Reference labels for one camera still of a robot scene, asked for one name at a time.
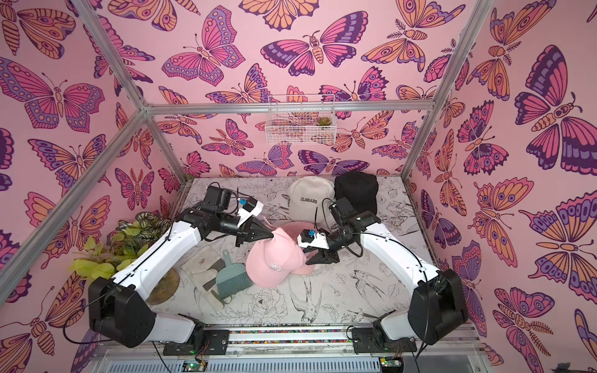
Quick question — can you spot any pink cap with logo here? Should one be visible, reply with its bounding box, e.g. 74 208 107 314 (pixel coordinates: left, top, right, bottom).
246 222 314 288

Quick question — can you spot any cream cap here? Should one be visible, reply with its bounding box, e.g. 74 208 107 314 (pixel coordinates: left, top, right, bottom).
287 177 334 225

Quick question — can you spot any black cap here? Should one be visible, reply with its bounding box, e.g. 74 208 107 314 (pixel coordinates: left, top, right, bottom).
334 171 379 214

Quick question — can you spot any plain pink cap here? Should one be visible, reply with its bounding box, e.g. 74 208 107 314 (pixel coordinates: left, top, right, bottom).
275 222 315 276

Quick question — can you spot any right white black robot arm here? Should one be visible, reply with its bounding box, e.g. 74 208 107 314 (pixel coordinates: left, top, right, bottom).
297 198 469 345

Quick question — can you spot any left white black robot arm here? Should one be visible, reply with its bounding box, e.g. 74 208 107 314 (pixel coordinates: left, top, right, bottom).
88 185 273 352

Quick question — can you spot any teal hand brush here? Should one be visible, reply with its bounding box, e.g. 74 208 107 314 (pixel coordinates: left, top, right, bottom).
215 250 253 299

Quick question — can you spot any clear plastic dustpan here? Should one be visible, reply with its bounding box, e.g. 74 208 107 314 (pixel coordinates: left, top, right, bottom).
181 246 226 312

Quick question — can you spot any small succulent in basket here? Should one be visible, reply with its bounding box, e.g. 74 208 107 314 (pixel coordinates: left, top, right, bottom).
317 117 332 127

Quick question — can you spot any potted green plant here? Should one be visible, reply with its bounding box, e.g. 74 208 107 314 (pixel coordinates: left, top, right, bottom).
71 211 171 308

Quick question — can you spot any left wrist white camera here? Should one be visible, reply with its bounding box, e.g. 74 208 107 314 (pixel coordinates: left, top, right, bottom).
237 197 264 226

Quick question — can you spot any wrist white camera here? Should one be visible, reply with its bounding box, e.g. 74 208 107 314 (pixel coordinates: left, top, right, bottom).
297 229 330 252
237 197 264 226

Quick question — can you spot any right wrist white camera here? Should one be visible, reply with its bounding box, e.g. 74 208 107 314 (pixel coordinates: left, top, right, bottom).
297 229 330 252

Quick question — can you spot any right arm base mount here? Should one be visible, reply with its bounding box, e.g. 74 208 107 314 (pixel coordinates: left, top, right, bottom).
346 326 418 354

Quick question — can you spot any white wire basket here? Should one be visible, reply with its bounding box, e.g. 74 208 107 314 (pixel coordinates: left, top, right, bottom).
263 93 337 146

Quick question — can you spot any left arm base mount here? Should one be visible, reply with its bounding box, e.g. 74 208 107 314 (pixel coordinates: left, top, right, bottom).
163 329 230 356

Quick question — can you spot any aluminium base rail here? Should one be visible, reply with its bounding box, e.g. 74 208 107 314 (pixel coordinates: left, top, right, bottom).
87 326 493 372

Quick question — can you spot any aluminium frame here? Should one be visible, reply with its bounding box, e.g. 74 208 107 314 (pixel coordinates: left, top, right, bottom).
1 1 494 302

